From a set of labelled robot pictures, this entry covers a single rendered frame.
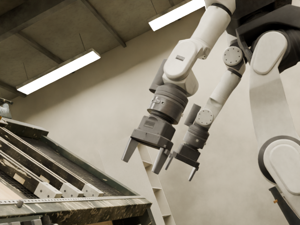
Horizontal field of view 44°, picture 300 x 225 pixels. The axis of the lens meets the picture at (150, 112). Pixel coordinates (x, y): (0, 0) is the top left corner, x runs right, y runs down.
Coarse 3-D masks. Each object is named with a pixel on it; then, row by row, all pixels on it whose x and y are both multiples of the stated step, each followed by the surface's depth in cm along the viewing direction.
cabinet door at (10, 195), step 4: (0, 184) 181; (0, 188) 176; (4, 188) 179; (8, 188) 181; (0, 192) 172; (4, 192) 175; (8, 192) 176; (12, 192) 179; (0, 196) 168; (4, 196) 170; (8, 196) 172; (12, 196) 174; (16, 196) 176
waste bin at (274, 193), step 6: (276, 192) 498; (276, 198) 502; (282, 198) 492; (282, 204) 494; (282, 210) 499; (288, 210) 488; (288, 216) 490; (294, 216) 483; (288, 222) 496; (294, 222) 484
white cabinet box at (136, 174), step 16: (112, 144) 547; (112, 160) 541; (144, 160) 588; (112, 176) 535; (128, 176) 528; (144, 176) 522; (144, 192) 516; (160, 192) 569; (160, 208) 563; (160, 224) 500
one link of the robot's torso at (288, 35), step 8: (264, 32) 116; (280, 32) 114; (288, 32) 114; (256, 40) 116; (288, 40) 113; (288, 48) 112; (296, 48) 113; (288, 56) 114; (296, 56) 114; (280, 64) 115; (288, 64) 116; (280, 72) 122
